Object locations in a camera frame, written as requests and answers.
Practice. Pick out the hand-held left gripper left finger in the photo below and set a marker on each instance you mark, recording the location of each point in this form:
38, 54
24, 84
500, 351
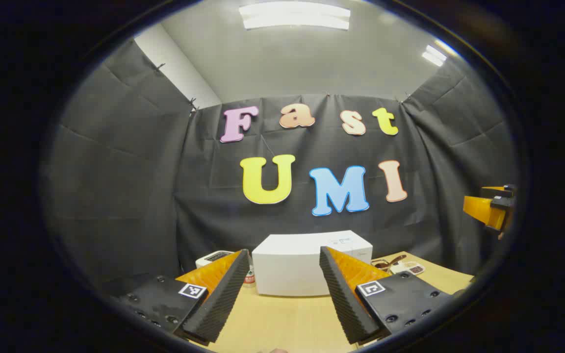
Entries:
218, 299

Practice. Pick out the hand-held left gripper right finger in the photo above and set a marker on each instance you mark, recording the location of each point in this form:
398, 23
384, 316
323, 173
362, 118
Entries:
344, 299

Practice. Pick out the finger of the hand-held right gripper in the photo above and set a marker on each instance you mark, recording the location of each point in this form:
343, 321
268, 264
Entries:
481, 208

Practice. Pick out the white microwave oven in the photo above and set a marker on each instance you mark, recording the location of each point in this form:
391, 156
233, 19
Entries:
287, 264

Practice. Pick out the small bottle with red label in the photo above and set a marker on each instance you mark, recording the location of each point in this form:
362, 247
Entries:
249, 277

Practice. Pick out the white toaster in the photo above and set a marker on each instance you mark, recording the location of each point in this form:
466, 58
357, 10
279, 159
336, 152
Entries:
212, 257

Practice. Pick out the white divided dish with beans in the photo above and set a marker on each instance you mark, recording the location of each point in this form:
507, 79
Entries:
408, 267

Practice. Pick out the black backdrop cloth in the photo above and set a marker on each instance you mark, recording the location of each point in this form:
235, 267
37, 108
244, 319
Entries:
130, 186

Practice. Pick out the small ceiling light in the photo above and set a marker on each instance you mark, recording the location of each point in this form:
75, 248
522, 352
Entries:
434, 55

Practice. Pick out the large ceiling light panel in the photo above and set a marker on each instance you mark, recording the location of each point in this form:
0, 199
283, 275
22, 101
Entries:
295, 15

